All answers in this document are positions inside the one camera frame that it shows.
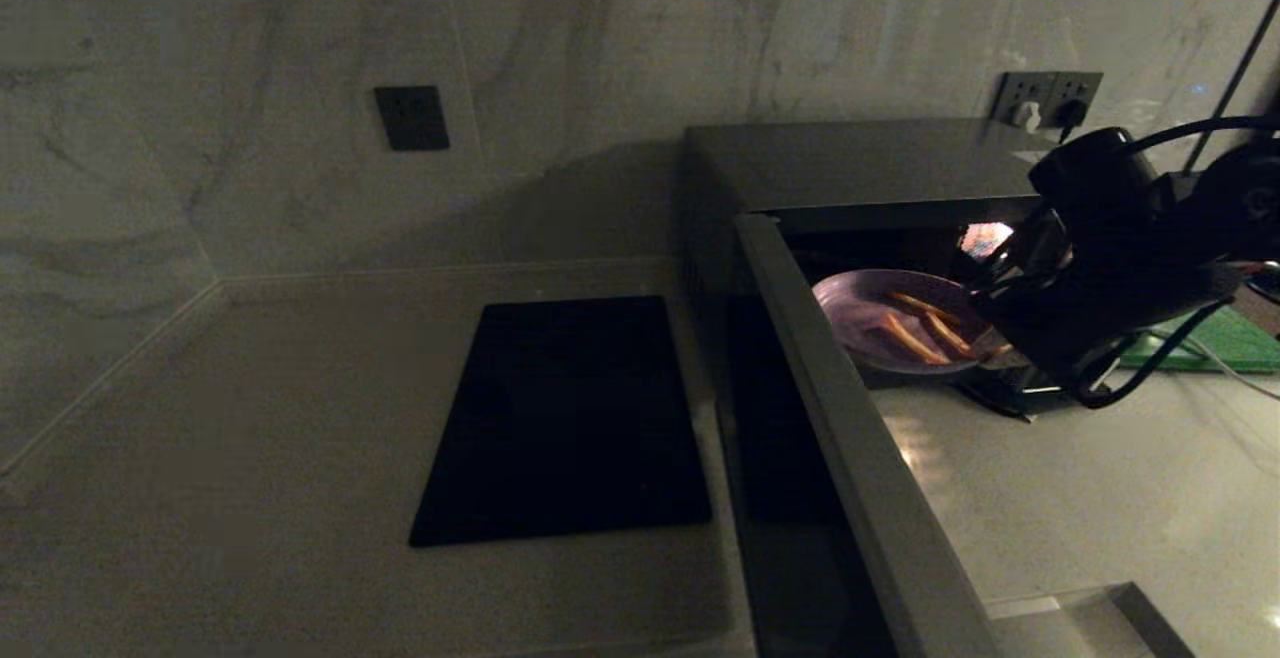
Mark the black rubber pad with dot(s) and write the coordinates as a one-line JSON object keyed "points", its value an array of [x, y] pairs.
{"points": [[1000, 400]]}

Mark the purple plate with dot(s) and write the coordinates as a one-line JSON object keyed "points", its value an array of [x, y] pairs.
{"points": [[860, 313]]}

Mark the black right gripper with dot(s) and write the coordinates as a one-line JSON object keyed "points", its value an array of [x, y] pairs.
{"points": [[1100, 308]]}

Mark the black glass induction cooktop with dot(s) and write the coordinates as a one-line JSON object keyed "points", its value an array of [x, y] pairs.
{"points": [[560, 428]]}

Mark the white power plug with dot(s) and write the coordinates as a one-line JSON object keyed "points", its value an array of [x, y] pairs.
{"points": [[1026, 118]]}

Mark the black metal frame post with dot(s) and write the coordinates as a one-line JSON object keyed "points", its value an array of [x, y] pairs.
{"points": [[1235, 78]]}

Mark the green cutting board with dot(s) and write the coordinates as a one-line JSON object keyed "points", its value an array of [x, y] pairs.
{"points": [[1230, 343]]}

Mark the white sticker label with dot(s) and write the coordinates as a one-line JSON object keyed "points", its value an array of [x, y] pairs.
{"points": [[1030, 156]]}

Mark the dark glass microwave door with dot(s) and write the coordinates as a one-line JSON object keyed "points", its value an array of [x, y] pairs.
{"points": [[860, 498]]}

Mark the dark single wall socket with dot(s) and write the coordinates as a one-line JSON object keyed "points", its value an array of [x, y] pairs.
{"points": [[410, 118]]}

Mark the orange french fry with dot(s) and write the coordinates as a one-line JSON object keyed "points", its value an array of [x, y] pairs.
{"points": [[948, 334], [912, 340], [920, 306]]}

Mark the grey double wall socket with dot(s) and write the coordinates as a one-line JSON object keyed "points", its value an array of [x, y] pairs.
{"points": [[1045, 88]]}

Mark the black power plug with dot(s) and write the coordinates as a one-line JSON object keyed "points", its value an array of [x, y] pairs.
{"points": [[1070, 116]]}

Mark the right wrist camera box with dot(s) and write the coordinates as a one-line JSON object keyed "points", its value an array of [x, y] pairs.
{"points": [[1095, 178]]}

